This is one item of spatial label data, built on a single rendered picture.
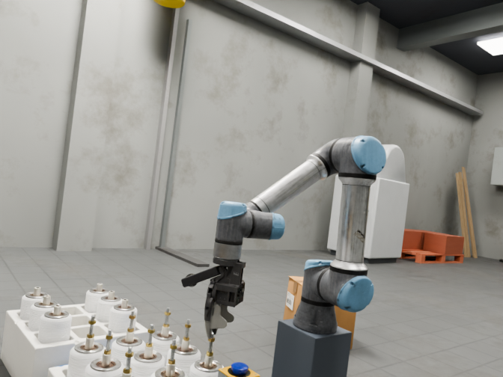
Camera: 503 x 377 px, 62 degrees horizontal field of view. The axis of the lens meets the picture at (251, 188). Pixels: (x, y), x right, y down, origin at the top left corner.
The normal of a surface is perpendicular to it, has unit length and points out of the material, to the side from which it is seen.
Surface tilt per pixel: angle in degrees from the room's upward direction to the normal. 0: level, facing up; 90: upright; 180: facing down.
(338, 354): 90
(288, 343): 90
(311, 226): 90
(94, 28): 90
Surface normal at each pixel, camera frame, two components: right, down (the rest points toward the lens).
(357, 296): 0.43, 0.18
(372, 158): 0.46, -0.08
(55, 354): 0.66, 0.08
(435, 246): -0.79, -0.10
